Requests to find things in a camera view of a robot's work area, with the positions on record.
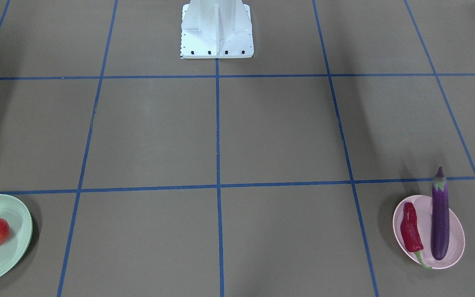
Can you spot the purple eggplant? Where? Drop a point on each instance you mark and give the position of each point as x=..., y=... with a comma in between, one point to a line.
x=440, y=224

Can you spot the red chili pepper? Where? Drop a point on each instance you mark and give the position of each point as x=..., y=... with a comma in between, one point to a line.
x=410, y=233

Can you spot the brown paper table cover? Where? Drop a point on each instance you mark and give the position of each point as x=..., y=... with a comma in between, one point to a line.
x=148, y=175

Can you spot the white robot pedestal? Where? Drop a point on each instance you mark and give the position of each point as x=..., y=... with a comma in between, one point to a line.
x=216, y=29

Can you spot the pink plate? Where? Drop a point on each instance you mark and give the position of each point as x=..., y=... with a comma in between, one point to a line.
x=423, y=207

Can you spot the green plate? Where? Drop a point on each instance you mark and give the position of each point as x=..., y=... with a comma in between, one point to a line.
x=19, y=219

